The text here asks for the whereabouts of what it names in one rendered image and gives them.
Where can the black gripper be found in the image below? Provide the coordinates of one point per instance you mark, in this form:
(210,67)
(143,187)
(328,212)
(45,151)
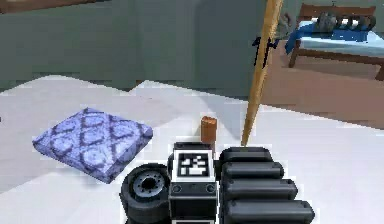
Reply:
(146,191)

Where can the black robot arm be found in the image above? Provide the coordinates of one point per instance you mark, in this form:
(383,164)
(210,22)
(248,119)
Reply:
(253,193)

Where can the wooden bed with blue cover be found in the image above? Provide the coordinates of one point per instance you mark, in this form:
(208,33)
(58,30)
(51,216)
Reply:
(336,43)

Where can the blue patterned floor cushion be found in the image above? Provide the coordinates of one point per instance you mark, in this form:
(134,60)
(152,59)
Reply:
(95,143)

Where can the small orange cylinder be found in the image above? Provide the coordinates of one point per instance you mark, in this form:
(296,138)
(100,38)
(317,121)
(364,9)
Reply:
(208,129)

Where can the wooden room door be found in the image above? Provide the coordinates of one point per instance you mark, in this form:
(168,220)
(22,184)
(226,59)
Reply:
(263,66)

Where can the dark grey pillow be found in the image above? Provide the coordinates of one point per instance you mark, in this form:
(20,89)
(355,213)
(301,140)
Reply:
(326,22)

